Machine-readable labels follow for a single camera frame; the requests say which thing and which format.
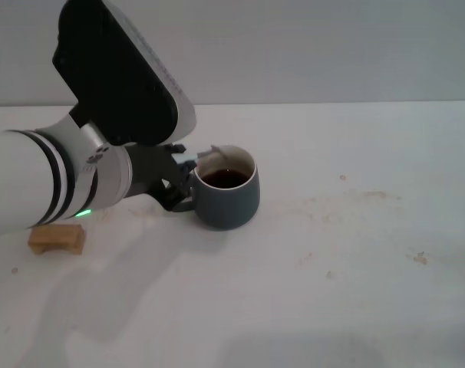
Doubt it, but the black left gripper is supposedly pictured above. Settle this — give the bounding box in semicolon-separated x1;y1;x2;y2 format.
124;142;198;213

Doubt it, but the blue handled metal spoon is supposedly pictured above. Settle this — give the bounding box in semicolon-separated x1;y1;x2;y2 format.
172;144;230;163

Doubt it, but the grey ceramic coffee cup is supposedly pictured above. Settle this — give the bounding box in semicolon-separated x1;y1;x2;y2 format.
170;144;262;232

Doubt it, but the light notched wooden block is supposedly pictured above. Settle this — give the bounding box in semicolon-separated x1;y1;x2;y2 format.
28;223;87;256

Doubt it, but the black white wrist camera box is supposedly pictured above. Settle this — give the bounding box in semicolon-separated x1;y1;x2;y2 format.
51;0;198;147

